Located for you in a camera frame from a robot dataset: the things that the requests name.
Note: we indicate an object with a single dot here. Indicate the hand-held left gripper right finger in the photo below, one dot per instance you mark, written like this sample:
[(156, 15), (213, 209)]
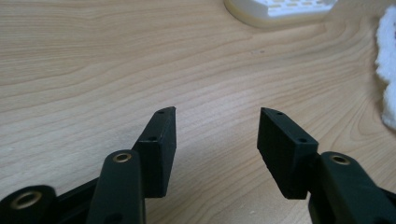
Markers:
[(286, 155)]

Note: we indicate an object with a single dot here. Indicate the white perforated plastic basket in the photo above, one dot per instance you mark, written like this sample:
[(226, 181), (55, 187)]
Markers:
[(274, 11)]

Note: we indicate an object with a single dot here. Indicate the white fluffy cloth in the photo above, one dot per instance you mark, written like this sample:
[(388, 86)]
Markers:
[(388, 68)]

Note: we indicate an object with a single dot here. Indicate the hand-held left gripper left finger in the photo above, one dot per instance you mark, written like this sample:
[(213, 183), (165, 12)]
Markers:
[(155, 161)]

